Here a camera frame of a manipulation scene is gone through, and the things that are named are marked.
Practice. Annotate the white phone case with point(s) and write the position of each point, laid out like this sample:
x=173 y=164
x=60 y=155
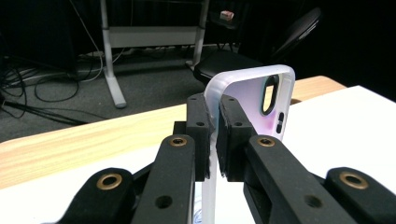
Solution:
x=246 y=90

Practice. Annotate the beige desk with white legs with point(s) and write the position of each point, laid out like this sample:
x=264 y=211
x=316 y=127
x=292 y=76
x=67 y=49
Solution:
x=149 y=35

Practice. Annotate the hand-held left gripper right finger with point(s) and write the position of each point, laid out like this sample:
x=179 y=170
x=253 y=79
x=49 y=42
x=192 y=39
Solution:
x=274 y=180

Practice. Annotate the small pale box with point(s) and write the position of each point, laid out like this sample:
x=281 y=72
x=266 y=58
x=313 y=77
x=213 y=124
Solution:
x=226 y=15

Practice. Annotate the white table sheet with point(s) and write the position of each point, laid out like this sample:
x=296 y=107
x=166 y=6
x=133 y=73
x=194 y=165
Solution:
x=342 y=133

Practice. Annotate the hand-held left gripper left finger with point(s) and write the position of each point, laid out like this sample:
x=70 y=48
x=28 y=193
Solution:
x=174 y=174

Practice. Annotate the wooden table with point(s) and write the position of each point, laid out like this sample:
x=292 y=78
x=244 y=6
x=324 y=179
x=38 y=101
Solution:
x=77 y=146

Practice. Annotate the black folding chair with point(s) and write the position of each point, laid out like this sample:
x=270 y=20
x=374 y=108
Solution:
x=224 y=63

